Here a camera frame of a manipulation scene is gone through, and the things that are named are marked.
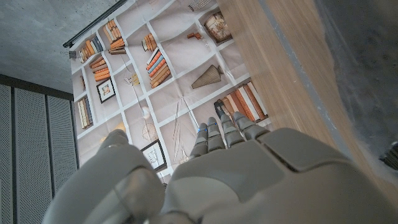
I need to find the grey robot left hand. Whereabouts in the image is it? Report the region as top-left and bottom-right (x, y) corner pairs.
(42, 111), (398, 224)

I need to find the printed bookshelf backdrop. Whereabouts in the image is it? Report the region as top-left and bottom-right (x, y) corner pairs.
(70, 0), (274, 184)

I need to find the grey perforated panel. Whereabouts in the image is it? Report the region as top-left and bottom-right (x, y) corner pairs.
(0, 74), (80, 224)

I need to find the black backdrop stand pole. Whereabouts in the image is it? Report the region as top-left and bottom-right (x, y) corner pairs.
(62, 0), (129, 49)

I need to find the black cable in clear bag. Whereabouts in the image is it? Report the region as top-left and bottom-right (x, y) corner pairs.
(313, 0), (398, 187)

